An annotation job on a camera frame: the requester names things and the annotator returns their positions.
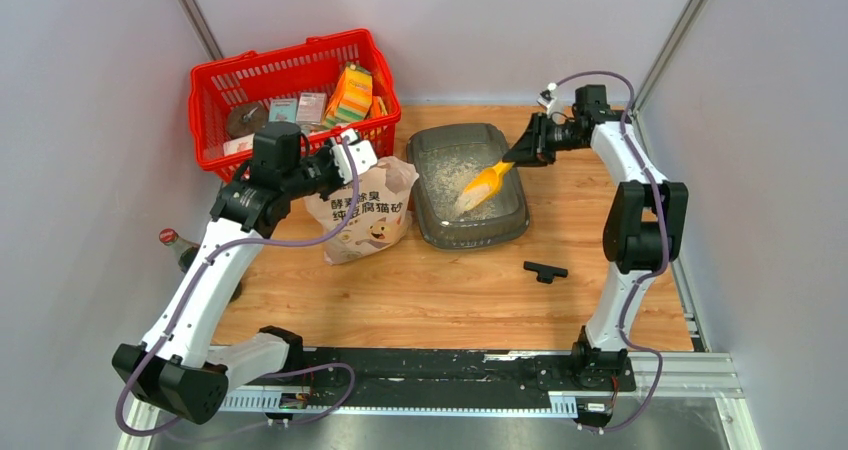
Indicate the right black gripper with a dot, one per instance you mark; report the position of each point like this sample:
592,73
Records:
533,148

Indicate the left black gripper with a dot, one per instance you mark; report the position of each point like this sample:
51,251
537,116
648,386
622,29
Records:
325,152

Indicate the yellow plastic scoop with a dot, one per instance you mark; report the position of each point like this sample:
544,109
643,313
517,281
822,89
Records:
483,187

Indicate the cat litter bag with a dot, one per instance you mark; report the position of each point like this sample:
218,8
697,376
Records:
382,216

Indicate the black bag clip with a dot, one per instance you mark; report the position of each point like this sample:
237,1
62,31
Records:
545,274

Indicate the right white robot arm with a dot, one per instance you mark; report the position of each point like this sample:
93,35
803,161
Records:
643,230

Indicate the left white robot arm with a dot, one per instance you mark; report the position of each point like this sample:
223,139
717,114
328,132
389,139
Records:
173,374

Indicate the pink small box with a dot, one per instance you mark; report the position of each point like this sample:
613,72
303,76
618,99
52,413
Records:
311,108

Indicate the grey plastic litter box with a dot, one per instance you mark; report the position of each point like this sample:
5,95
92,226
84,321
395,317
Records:
447,159

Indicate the teal small box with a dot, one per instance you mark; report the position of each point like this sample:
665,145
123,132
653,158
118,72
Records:
283,110

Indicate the white pink flat box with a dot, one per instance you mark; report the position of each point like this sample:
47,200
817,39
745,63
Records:
238,145

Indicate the orange sponge pack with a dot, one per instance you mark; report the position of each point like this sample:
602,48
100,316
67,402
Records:
352,98

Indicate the brown round disc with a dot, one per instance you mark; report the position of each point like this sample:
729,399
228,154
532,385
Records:
245,120

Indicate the red plastic shopping basket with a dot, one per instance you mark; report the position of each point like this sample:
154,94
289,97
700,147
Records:
220,86

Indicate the cola bottle red cap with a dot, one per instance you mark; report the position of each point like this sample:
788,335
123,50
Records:
184,250

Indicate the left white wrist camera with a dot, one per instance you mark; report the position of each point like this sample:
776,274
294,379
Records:
352,155

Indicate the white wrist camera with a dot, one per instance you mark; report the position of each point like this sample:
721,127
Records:
352,155
547,98

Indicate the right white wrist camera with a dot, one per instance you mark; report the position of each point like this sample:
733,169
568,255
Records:
547,98

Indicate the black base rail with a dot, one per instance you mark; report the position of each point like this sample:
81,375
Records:
473,382

